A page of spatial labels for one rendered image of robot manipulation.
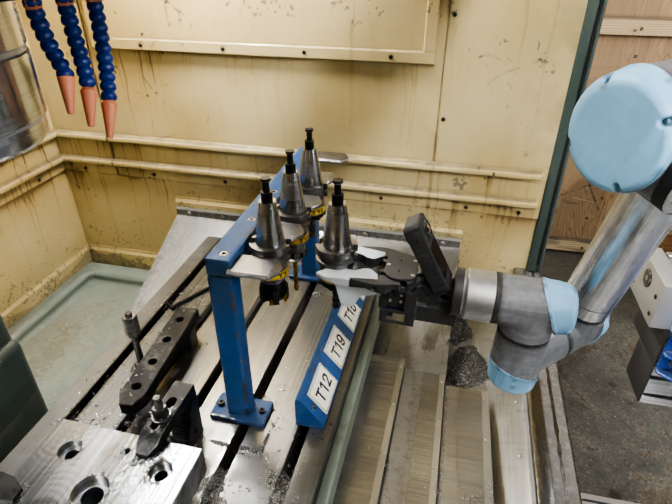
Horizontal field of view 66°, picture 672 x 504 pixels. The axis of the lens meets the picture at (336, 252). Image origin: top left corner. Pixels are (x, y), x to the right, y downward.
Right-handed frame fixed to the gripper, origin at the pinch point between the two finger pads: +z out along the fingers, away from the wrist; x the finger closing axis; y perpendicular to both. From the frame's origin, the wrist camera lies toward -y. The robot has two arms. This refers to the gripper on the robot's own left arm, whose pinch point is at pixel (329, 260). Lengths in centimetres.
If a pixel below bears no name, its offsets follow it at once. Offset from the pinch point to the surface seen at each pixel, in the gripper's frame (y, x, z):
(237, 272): -1.5, -8.9, 10.9
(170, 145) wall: 12, 67, 65
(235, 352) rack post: 14.7, -8.0, 13.0
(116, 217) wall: 41, 69, 91
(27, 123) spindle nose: -28.7, -31.5, 16.5
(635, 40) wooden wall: -4, 226, -94
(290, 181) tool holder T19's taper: -8.2, 8.4, 8.7
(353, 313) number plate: 26.5, 21.7, -0.3
